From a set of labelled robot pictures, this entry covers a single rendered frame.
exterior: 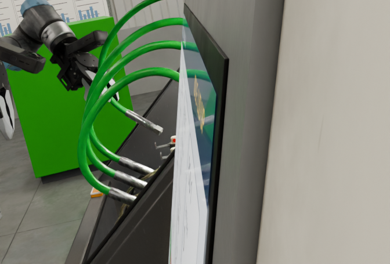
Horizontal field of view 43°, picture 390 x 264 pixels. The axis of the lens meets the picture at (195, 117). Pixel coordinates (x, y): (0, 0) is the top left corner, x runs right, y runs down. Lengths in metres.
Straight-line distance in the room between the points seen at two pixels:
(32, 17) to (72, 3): 6.18
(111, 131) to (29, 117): 0.70
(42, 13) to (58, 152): 3.22
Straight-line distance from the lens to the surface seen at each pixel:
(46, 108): 4.38
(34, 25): 1.32
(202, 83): 0.16
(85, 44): 1.20
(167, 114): 1.37
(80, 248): 1.11
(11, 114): 0.99
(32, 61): 0.93
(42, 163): 4.50
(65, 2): 7.51
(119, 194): 0.85
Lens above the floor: 1.43
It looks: 15 degrees down
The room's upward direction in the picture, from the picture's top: 10 degrees counter-clockwise
